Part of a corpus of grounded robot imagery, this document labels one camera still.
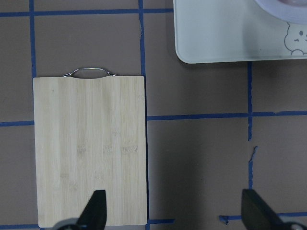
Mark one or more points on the bamboo cutting board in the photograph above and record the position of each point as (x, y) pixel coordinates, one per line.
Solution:
(90, 135)

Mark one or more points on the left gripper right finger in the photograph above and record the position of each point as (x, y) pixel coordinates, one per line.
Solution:
(256, 214)

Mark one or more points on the cream bear tray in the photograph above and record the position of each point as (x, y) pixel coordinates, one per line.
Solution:
(208, 31)

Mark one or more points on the white round plate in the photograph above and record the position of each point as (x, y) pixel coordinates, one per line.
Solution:
(292, 11)

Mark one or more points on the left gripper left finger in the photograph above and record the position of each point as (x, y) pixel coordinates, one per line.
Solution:
(94, 215)

